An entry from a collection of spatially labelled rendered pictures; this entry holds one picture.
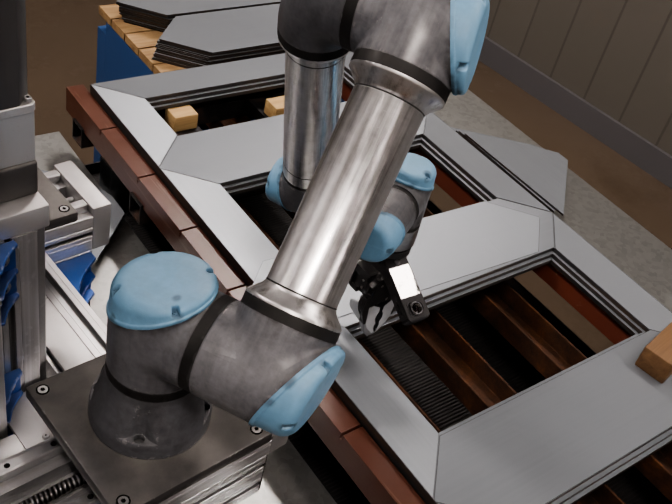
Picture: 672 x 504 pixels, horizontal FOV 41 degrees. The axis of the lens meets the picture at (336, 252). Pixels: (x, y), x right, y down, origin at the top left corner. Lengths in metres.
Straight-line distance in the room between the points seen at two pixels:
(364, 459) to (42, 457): 0.51
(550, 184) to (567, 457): 0.89
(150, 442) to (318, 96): 0.47
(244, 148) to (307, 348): 1.06
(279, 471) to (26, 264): 0.63
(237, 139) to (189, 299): 1.05
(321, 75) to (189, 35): 1.26
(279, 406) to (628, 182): 3.19
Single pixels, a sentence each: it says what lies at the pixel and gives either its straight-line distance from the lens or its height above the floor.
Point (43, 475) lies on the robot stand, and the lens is 1.18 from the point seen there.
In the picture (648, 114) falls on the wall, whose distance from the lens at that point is 4.09.
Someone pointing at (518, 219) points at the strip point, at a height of 0.84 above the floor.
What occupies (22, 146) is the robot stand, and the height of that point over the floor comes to 1.32.
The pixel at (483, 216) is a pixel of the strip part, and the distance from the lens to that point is 1.95.
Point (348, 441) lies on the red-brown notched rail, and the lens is 1.44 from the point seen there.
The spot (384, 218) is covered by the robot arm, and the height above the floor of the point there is 1.18.
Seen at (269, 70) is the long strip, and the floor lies 0.84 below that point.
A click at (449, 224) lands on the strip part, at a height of 0.84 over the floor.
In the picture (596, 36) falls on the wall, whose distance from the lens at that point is 4.16.
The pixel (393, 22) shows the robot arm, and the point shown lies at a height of 1.54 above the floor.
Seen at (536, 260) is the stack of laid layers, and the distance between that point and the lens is 1.91.
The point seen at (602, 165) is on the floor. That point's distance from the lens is 4.05.
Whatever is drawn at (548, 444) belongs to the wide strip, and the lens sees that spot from 1.54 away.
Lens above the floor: 1.94
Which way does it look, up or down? 39 degrees down
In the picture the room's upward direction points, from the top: 15 degrees clockwise
